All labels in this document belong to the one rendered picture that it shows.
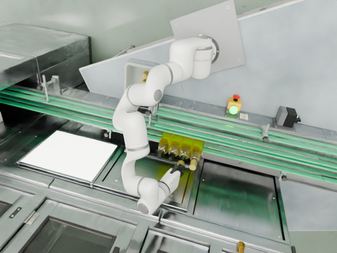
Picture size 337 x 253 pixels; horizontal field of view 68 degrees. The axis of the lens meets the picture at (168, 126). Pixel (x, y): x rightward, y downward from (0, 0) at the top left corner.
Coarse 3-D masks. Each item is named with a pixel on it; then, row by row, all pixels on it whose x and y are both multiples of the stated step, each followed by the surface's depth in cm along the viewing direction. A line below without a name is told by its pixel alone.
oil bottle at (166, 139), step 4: (164, 132) 139; (164, 136) 136; (168, 136) 136; (172, 136) 137; (160, 140) 132; (164, 140) 133; (168, 140) 133; (160, 144) 130; (164, 144) 130; (168, 144) 130; (160, 148) 129; (164, 148) 129; (168, 148) 132; (164, 152) 130
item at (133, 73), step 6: (126, 66) 138; (132, 66) 145; (138, 66) 137; (144, 66) 136; (126, 72) 141; (132, 72) 147; (138, 72) 146; (126, 78) 143; (132, 78) 149; (138, 78) 148; (126, 84) 145
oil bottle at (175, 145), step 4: (176, 136) 137; (180, 136) 137; (172, 140) 134; (176, 140) 134; (180, 140) 134; (172, 144) 130; (176, 144) 131; (180, 144) 131; (172, 148) 128; (176, 148) 128; (168, 152) 130; (176, 152) 128; (176, 156) 131
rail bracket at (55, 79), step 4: (44, 76) 141; (52, 76) 152; (56, 76) 151; (44, 80) 142; (52, 80) 149; (56, 80) 151; (44, 84) 142; (48, 84) 146; (56, 84) 154; (60, 84) 155; (40, 88) 139; (56, 88) 155; (60, 88) 156; (64, 88) 162; (60, 92) 157; (48, 100) 149
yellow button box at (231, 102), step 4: (228, 100) 142; (232, 100) 138; (236, 100) 137; (240, 100) 139; (228, 104) 137; (232, 104) 136; (236, 104) 136; (240, 104) 135; (228, 108) 138; (240, 108) 136; (228, 112) 139
